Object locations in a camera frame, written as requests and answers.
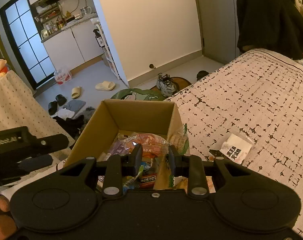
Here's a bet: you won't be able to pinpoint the orange clear snack packet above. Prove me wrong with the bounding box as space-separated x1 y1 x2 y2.
120 133 170 159

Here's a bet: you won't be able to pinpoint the black white snack bag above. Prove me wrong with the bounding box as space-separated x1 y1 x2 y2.
209 133 255 164

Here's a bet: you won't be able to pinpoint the green candy packet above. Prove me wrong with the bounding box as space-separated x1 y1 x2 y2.
123 165 144 187

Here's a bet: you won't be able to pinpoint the purple white long box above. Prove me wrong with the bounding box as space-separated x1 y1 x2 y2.
97 140 130 161

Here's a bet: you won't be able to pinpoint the green striped burger snack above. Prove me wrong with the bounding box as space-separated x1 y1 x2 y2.
169 124 190 155

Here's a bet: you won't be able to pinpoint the red candy bar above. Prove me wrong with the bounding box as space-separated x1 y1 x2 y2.
139 173 157 189

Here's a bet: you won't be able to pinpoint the person's left hand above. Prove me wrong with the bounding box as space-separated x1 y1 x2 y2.
0 194 17 239

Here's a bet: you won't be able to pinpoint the dotted white tablecloth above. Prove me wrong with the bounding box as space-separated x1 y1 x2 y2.
0 70 75 146

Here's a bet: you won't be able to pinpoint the cardboard box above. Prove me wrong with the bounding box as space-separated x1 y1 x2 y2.
65 99 183 166

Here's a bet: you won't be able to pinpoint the green cartoon floor mat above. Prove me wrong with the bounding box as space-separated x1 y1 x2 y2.
111 88 166 101

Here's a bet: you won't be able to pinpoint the beige slipper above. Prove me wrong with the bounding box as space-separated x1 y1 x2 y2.
95 81 116 91
71 86 81 99

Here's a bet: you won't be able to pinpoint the grey sneakers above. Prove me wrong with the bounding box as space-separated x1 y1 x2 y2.
156 73 179 97

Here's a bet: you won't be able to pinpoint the cartoon boy doll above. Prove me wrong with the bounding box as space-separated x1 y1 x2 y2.
0 59 10 79

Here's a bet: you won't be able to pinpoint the red white plastic bag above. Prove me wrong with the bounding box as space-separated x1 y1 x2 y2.
54 68 72 85

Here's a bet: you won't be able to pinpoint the patterned white bed sheet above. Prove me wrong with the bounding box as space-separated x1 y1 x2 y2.
0 48 303 240

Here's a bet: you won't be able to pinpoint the glass panel door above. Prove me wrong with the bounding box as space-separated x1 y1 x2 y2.
0 0 55 89

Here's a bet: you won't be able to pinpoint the white kitchen cabinet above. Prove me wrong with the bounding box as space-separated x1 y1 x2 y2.
43 20 104 70

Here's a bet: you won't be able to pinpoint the grey door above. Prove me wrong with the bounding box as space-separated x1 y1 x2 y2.
196 0 240 64

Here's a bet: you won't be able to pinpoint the black coat pile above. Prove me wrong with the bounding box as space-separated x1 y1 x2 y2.
237 0 303 61

